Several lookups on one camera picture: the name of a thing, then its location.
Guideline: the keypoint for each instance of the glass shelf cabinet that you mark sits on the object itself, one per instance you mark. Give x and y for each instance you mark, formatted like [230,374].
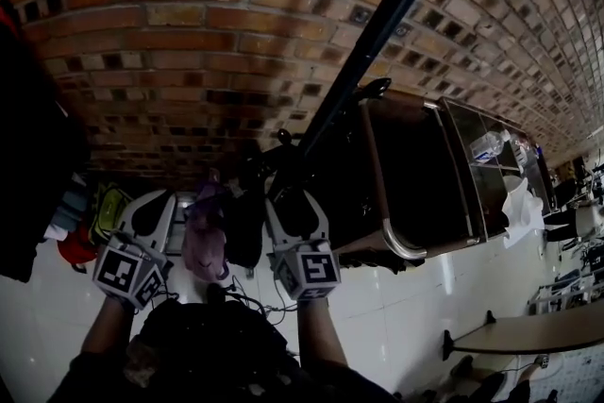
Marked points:
[495,184]

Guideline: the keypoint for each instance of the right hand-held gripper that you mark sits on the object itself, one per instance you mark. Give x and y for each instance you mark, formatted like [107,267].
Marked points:
[315,270]

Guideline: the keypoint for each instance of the dark hanging coat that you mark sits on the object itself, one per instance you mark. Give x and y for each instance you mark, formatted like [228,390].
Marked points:
[33,146]

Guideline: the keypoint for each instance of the black bag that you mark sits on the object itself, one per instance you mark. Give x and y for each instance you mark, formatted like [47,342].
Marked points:
[246,226]

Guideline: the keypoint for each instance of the purple bag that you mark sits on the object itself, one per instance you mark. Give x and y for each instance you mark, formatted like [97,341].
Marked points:
[203,236]

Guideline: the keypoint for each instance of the person's left forearm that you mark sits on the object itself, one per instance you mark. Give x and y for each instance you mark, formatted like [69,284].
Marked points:
[109,325]

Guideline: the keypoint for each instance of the brown leather sofa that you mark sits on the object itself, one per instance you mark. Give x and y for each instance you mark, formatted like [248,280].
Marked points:
[415,174]

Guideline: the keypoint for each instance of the person's dark clothing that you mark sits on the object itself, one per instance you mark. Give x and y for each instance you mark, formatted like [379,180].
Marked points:
[203,358]

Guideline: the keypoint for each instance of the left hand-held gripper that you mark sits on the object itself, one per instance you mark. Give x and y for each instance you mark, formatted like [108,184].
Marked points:
[123,274]

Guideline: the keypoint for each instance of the black metal coat rack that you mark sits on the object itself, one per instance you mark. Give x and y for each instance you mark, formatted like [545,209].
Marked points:
[377,43]

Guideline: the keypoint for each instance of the yellow-green bag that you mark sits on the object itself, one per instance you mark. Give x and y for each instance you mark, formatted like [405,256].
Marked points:
[109,212]

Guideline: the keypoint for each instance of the black office chair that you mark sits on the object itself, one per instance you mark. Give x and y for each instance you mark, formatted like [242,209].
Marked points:
[565,193]

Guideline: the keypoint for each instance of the person's right forearm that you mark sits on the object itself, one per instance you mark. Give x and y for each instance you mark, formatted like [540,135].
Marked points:
[322,330]

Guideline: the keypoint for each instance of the red bag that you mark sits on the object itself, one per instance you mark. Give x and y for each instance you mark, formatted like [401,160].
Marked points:
[75,250]

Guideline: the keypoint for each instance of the wooden table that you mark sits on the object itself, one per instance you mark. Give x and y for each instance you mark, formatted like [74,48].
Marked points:
[533,332]

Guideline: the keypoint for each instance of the clear plastic water bottle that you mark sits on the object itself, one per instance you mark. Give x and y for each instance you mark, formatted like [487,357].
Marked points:
[488,147]

